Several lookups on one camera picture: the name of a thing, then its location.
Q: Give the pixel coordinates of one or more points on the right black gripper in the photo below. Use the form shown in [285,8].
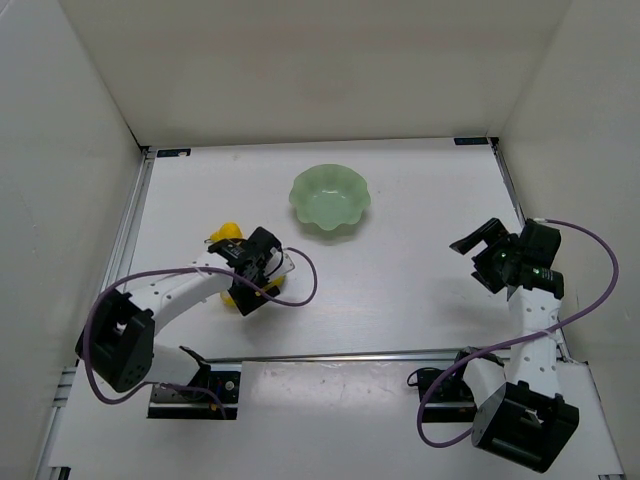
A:
[493,259]

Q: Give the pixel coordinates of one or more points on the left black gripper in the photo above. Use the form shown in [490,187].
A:
[248,270]

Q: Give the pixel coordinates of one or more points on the yellow fake lemon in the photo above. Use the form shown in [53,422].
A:
[230,302]

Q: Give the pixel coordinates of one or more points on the yellow fake pear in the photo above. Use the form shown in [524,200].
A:
[228,231]

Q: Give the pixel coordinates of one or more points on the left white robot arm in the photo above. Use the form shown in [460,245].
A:
[122,344]

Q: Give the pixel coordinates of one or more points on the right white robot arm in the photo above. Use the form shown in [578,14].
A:
[521,414]

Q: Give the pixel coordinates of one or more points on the green scalloped fruit bowl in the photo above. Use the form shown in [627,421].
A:
[329,196]

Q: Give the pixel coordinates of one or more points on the right blue corner label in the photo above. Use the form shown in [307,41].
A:
[470,141]

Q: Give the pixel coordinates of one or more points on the blue corner label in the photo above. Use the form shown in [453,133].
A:
[173,153]
[470,141]

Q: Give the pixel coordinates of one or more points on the left blue corner label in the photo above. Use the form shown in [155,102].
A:
[173,153]

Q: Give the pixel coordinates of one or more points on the front aluminium rail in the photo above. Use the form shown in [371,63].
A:
[405,355]

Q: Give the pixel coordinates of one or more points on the left aluminium frame rail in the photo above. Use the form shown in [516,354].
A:
[116,265]

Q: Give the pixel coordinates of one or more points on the aluminium frame rail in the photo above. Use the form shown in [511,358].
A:
[526,419]
[116,265]

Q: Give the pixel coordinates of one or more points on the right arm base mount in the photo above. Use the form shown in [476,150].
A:
[452,400]

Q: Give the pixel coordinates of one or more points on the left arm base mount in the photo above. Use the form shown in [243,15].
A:
[224,381]

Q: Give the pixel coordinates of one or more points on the right aluminium frame rail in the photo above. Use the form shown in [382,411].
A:
[526,419]

